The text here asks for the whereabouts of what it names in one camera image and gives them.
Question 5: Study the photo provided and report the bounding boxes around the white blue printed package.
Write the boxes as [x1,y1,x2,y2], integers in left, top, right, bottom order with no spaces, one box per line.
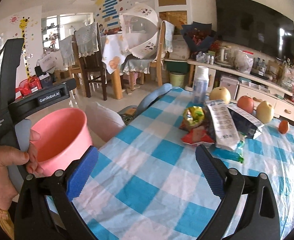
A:
[205,100,240,151]

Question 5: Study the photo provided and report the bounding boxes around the red plastic snack bag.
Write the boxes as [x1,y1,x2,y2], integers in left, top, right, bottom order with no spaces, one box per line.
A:
[181,126,215,146]

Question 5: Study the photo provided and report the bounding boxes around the dark silver foil bag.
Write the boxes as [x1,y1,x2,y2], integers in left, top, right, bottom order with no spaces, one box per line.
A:
[227,103,264,139]

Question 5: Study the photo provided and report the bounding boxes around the pink plastic trash bin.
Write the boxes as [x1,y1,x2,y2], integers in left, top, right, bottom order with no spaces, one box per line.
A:
[31,108,93,176]

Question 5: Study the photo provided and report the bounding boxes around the person's left hand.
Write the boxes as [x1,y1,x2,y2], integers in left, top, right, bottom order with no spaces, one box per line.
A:
[0,144,43,215]

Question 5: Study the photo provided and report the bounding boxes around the red gift boxes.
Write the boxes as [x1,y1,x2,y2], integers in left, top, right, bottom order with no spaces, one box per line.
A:
[16,75,42,99]

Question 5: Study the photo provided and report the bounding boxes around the yellow green snack bag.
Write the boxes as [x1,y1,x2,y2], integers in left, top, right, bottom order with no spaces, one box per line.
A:
[180,106,205,131]

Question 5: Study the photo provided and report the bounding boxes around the blue white checkered tablecloth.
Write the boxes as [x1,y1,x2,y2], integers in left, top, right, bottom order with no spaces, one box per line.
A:
[73,88,294,239]

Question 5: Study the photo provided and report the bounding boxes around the red apple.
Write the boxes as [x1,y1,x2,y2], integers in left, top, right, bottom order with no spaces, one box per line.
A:
[237,95,254,114]

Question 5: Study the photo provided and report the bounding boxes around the yellow pear right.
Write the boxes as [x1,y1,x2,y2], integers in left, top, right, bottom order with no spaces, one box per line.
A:
[256,101,274,124]

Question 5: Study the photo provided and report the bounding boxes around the yellow pear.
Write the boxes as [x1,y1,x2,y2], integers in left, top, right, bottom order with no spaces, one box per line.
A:
[209,87,231,104]
[256,101,274,124]

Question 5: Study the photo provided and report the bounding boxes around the yellow pear left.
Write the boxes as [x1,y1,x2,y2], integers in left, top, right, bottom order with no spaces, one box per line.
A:
[209,87,231,104]

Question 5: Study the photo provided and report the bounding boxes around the small orange tangerine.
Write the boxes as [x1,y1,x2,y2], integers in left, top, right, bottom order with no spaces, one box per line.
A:
[278,120,290,134]

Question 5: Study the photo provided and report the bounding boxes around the blue cushion chair back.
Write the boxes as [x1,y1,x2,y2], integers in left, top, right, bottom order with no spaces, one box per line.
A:
[134,83,172,118]

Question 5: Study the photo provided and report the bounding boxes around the white tv cabinet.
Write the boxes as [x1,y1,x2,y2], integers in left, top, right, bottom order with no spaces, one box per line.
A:
[186,59,294,122]

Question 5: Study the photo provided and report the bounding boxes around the white milk bottle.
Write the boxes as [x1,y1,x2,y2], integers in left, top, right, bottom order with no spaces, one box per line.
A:
[193,66,209,105]

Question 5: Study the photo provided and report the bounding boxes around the green waste bin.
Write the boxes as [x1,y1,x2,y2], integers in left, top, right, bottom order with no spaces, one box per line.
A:
[169,72,186,88]

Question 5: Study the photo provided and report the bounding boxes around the dark wooden chair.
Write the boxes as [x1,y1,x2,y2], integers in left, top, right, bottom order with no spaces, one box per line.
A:
[74,22,107,101]

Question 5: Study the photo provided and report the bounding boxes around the electric kettle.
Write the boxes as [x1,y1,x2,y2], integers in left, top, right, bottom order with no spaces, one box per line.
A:
[215,46,233,67]

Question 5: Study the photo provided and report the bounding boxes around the white floral dining tablecloth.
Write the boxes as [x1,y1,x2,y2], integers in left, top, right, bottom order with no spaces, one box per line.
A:
[101,34,131,74]

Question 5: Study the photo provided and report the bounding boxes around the wooden chair light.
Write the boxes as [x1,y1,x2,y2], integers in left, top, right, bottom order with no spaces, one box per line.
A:
[129,21,175,91]

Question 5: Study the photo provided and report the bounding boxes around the dark flower bouquet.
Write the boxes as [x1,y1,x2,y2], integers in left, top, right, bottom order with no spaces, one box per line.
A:
[181,21,216,52]

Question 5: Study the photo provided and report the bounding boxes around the white mesh food cover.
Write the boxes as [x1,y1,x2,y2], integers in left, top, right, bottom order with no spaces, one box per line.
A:
[119,2,161,59]

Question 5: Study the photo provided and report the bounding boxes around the black flat television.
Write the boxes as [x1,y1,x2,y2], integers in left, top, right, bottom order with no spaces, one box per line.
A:
[215,0,294,61]

